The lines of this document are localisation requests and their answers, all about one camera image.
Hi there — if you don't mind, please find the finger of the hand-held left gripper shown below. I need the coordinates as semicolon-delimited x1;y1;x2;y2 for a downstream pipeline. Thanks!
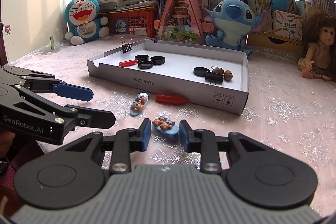
3;65;94;102
65;105;116;128

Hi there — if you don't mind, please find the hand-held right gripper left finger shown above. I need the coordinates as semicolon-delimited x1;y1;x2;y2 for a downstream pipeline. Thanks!
62;119;152;174

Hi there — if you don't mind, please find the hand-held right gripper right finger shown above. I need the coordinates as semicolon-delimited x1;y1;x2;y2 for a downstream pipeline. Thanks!
179;119;273;174

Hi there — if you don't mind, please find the bear figurine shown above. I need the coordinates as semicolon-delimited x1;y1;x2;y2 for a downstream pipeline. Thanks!
152;116;180;140
130;92;150;117

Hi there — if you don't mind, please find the red pen-shaped tool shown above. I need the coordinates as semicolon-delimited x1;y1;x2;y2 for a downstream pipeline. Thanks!
119;59;138;67
155;93;188;106

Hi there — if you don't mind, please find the white cardboard box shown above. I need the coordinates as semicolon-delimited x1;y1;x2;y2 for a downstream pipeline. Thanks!
87;39;249;115

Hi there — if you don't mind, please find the black binder clip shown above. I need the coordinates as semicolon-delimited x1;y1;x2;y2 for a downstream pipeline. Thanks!
204;66;224;84
120;37;134;54

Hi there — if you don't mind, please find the clear plastic cap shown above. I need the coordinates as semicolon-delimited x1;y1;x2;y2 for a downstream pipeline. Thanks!
108;105;128;123

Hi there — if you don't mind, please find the blue robot cat plush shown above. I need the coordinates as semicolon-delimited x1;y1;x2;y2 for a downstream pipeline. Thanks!
64;0;110;46

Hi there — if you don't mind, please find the red plastic crate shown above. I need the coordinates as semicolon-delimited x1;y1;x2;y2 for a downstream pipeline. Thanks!
98;7;160;37

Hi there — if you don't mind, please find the pink triangular miniature house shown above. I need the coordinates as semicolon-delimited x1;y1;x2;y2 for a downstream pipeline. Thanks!
153;0;214;45

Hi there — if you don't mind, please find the blue alien plush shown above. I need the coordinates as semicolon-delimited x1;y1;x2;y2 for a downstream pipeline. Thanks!
204;0;268;53

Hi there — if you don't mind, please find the wooden drawer unit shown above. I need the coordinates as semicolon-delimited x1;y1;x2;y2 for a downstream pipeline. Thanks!
247;30;305;52

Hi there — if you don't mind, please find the white stationery box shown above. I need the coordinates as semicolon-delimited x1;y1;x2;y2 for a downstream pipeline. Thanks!
272;10;303;36

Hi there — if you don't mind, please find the brown-haired doll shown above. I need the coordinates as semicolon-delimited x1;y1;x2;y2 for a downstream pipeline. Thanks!
297;9;336;80

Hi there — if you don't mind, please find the row of blue boxed books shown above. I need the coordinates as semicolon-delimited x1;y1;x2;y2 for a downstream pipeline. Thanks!
295;0;336;18

